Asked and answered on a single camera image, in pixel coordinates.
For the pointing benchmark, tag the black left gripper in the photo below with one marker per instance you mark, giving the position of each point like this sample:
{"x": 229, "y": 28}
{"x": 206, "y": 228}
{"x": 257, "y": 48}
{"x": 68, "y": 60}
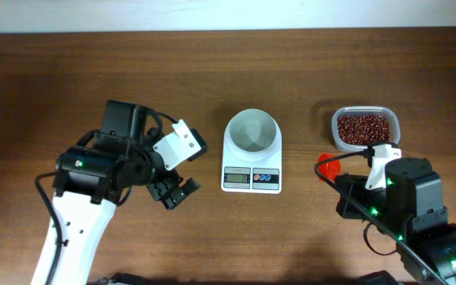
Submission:
{"x": 161, "y": 192}

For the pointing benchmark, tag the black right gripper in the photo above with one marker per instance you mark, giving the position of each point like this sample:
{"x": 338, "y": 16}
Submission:
{"x": 347, "y": 196}

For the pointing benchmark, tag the orange measuring scoop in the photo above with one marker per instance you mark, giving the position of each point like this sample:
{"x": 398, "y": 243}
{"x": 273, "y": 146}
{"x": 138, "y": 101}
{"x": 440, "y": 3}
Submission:
{"x": 330, "y": 169}

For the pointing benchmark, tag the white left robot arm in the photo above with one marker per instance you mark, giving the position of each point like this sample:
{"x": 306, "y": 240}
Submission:
{"x": 74, "y": 233}

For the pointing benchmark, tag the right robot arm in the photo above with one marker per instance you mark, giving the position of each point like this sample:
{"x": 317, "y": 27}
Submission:
{"x": 410, "y": 206}

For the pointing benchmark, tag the white digital kitchen scale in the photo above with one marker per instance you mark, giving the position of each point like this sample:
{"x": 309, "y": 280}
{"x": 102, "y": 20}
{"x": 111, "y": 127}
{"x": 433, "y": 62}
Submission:
{"x": 259, "y": 172}

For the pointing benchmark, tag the red adzuki beans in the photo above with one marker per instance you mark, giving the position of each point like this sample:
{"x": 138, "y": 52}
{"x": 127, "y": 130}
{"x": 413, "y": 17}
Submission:
{"x": 364, "y": 130}

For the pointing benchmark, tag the clear plastic bean container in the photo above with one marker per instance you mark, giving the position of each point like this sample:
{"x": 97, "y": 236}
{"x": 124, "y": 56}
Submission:
{"x": 395, "y": 131}

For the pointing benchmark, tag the white bowl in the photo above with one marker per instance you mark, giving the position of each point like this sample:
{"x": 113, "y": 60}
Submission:
{"x": 252, "y": 130}

